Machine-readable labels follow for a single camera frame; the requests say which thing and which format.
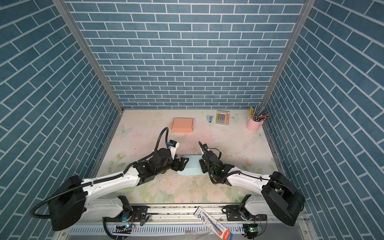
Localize pink pencil cup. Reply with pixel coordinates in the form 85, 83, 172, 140
246, 117, 264, 133

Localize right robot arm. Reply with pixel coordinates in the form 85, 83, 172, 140
199, 142, 305, 226

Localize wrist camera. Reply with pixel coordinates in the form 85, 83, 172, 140
168, 140, 180, 159
201, 144, 209, 161

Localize light blue cardboard box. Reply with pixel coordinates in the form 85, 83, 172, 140
178, 155, 207, 176

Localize aluminium mounting rail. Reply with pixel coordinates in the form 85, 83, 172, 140
53, 203, 319, 240

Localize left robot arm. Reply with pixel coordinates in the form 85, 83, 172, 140
29, 139, 189, 231

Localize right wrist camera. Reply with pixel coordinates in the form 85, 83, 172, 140
201, 144, 209, 161

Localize pink cardboard box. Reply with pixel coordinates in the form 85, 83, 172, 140
172, 118, 194, 134

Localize coloured marker pack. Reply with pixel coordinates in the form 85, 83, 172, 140
216, 110, 230, 126

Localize toothpaste tube box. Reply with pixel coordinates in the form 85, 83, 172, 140
194, 207, 233, 240

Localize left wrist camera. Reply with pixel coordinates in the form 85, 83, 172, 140
168, 140, 180, 159

